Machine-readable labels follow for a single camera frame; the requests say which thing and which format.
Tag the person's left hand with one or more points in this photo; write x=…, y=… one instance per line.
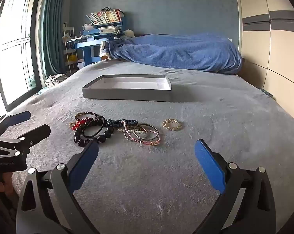
x=1, y=184

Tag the window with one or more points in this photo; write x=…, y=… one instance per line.
x=15, y=48

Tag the row of books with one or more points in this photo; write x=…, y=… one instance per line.
x=105, y=16

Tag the blue desk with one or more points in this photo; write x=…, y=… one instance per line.
x=88, y=46

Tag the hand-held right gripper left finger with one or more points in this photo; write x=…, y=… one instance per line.
x=83, y=168

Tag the yellow ball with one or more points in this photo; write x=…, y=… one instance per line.
x=72, y=58

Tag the beige wardrobe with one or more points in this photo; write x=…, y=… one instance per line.
x=271, y=41

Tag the white plush toy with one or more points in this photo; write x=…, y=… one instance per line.
x=128, y=33

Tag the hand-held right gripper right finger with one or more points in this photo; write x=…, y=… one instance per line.
x=209, y=165

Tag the silver bangle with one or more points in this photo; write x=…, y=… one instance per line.
x=147, y=126

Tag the grey cardboard box lid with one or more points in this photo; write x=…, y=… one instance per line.
x=127, y=87

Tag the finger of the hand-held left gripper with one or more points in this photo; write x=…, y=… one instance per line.
x=19, y=116
x=37, y=132

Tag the teal curtain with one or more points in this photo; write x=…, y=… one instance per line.
x=55, y=29

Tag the white bag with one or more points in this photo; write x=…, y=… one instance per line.
x=54, y=80

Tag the stack of papers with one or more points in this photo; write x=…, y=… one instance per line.
x=110, y=30

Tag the blue fleece blanket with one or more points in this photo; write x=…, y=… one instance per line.
x=176, y=51

